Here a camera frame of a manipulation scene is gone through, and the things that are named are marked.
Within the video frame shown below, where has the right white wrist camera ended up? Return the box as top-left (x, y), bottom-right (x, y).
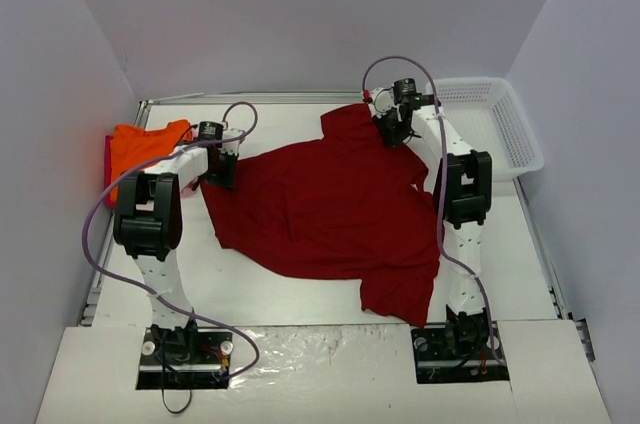
top-left (362, 87), bottom-right (396, 118)

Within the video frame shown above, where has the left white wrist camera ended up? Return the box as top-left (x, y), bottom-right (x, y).
top-left (218, 127), bottom-right (246, 157)

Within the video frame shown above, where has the folded light pink t-shirt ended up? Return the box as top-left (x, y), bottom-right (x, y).
top-left (181, 181), bottom-right (199, 198)

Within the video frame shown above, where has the white plastic basket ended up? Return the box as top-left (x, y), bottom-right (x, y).
top-left (435, 77), bottom-right (544, 181)

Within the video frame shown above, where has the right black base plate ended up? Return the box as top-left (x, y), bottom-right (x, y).
top-left (410, 324), bottom-right (510, 385)

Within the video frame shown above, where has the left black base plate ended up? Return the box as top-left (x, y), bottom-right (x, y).
top-left (136, 326), bottom-right (234, 390)

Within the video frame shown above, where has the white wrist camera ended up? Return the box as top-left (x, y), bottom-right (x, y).
top-left (218, 127), bottom-right (246, 157)
top-left (362, 87), bottom-right (396, 118)

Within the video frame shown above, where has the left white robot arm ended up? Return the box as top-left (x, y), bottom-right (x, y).
top-left (114, 121), bottom-right (244, 362)

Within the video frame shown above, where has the aluminium table frame rail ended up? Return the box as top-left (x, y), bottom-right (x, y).
top-left (134, 90), bottom-right (362, 127)

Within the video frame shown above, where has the folded orange t-shirt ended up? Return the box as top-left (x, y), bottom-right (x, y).
top-left (110, 119), bottom-right (193, 183)

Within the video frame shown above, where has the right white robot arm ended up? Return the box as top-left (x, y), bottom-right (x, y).
top-left (370, 78), bottom-right (492, 357)

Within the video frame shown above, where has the thin black cable loop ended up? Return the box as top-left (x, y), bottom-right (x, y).
top-left (158, 366), bottom-right (194, 415)

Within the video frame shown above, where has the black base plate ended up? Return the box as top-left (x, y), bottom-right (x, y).
top-left (136, 326), bottom-right (234, 390)
top-left (410, 324), bottom-right (510, 385)

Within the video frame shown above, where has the dark red t-shirt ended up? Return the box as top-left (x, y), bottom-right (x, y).
top-left (201, 104), bottom-right (440, 327)

